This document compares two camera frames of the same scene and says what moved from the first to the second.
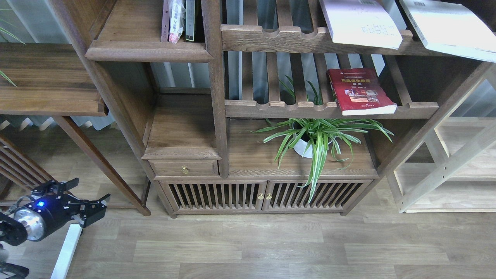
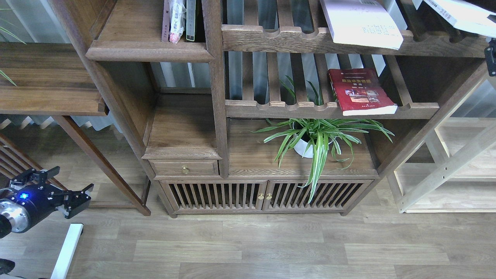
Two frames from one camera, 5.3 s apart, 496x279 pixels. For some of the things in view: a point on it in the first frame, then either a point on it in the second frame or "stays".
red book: [360, 91] stays
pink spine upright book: [165, 21] stays
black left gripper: [47, 210] → [20, 207]
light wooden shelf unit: [452, 168] stays
